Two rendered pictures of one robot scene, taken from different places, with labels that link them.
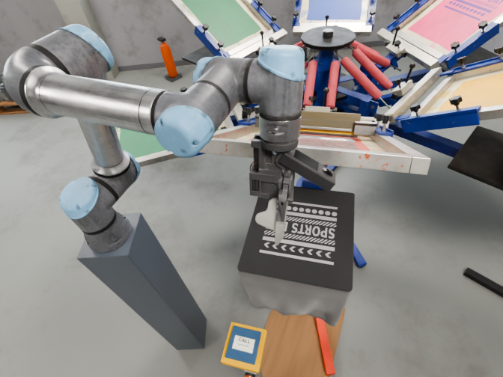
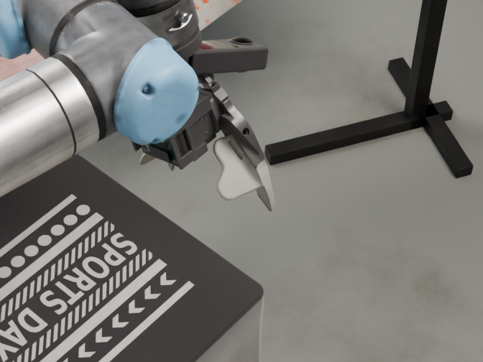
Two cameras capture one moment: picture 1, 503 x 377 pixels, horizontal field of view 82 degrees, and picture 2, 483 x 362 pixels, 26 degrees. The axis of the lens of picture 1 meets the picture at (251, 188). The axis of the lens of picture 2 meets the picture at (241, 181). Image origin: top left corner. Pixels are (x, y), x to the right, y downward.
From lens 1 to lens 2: 0.69 m
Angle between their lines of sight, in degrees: 44
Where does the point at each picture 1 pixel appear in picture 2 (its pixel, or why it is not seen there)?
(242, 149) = not seen: hidden behind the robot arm
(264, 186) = (192, 134)
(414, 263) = (195, 220)
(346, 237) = (152, 225)
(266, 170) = not seen: hidden behind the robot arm
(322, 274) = (201, 316)
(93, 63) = not seen: outside the picture
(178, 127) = (181, 75)
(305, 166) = (226, 50)
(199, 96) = (126, 23)
